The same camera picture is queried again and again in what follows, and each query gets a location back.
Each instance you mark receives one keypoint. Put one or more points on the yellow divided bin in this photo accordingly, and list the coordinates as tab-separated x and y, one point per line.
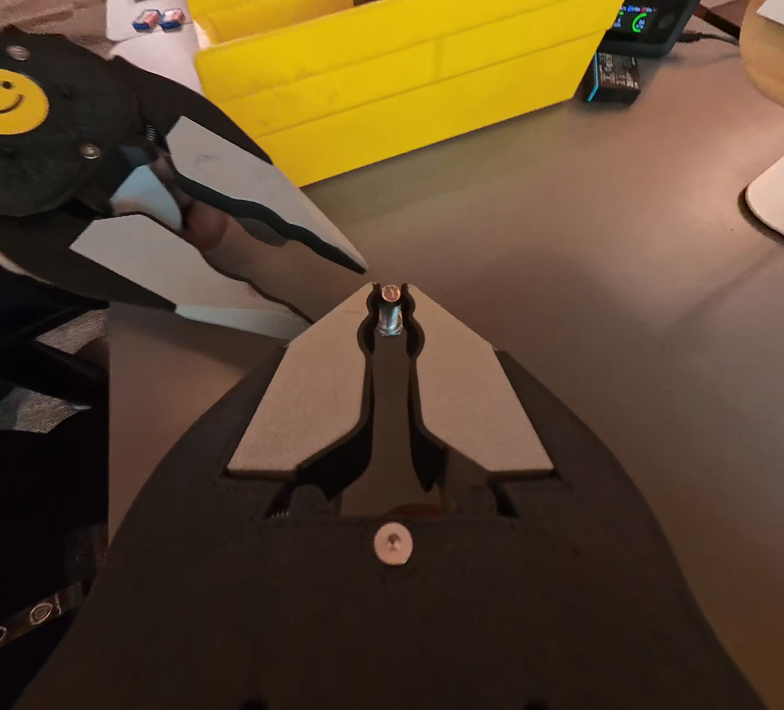
398	79

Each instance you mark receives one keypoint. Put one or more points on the dark power station with display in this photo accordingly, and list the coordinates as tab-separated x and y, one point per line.
674	5

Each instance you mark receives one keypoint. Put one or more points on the printed instruction sheet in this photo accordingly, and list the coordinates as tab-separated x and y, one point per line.
773	5

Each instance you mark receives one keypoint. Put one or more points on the small black adapter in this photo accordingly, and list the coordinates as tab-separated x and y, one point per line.
612	76

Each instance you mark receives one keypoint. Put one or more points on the person's dark clothing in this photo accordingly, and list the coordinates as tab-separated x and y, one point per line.
37	508

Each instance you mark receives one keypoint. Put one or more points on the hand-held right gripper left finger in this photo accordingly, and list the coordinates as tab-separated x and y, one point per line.
300	403

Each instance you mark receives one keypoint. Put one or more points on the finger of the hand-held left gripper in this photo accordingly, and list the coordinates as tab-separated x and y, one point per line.
153	262
239	171

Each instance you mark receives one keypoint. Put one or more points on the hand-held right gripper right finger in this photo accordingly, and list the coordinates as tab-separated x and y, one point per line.
478	410

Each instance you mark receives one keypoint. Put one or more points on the person's left hand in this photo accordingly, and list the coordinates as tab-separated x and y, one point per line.
209	227

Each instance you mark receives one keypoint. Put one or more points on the steel bolt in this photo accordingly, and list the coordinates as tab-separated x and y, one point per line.
390	315

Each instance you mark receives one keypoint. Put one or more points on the small blue red battery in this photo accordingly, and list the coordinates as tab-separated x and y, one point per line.
173	18
146	20

